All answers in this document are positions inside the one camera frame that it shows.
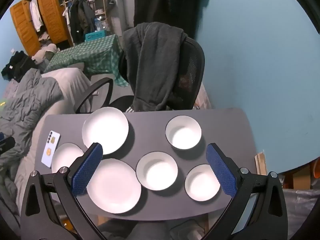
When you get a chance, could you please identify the green checkered tablecloth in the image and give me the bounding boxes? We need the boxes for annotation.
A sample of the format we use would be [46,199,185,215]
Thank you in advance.
[44,34,129,88]

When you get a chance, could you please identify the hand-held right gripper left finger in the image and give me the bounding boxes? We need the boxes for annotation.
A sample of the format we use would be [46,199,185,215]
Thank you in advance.
[20,142,105,240]

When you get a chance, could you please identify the dark hanging jackets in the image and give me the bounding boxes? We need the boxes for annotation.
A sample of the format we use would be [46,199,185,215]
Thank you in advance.
[62,0,96,44]

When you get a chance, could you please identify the white hanging shirt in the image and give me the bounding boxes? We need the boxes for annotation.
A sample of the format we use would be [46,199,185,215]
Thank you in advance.
[29,0,44,32]

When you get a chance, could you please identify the beige clothes pile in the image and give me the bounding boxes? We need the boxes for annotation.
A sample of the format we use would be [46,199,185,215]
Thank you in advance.
[32,43,57,64]

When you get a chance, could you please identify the wooden louvred wardrobe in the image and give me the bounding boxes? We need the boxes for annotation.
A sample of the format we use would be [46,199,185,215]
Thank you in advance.
[9,0,72,57]

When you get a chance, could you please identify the black hanging coats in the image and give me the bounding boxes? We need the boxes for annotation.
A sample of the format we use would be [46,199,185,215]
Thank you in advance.
[134,0,207,39]

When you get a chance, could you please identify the white bowl black rim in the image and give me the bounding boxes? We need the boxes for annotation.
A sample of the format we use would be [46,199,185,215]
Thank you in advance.
[136,151,179,191]
[184,164,221,202]
[165,115,202,151]

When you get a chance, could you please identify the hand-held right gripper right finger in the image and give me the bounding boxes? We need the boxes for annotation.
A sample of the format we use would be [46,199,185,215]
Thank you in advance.
[205,142,293,240]

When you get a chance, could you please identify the grey plastic bag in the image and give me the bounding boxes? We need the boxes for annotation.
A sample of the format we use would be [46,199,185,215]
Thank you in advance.
[277,187,320,238]

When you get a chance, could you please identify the grey door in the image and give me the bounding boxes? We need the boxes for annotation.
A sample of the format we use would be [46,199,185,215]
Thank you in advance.
[122,0,135,28]

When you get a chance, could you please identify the white plate black rim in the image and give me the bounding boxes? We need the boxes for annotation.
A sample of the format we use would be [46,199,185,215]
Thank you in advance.
[86,158,142,214]
[51,143,85,174]
[82,107,130,155]

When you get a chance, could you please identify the dark grey fleece hoodie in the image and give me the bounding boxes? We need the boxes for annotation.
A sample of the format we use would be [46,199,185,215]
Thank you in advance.
[122,22,188,112]

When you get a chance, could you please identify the wooden board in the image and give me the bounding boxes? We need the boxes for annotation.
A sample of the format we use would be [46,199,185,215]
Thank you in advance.
[254,150,268,175]

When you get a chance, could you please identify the black clothes pile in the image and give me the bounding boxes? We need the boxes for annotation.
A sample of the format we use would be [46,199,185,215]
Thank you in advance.
[1,51,38,82]

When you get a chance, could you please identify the grey quilted duvet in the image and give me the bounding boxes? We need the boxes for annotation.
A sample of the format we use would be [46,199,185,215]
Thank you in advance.
[0,69,64,200]

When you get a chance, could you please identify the light blue smartphone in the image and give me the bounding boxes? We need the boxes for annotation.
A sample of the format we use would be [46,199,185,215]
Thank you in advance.
[41,130,61,168]

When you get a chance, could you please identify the black mesh office chair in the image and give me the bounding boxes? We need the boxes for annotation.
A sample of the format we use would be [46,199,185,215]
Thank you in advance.
[75,36,205,114]

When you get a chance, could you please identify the blue plastic crate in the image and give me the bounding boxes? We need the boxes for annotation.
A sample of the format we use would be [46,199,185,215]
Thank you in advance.
[85,31,109,42]

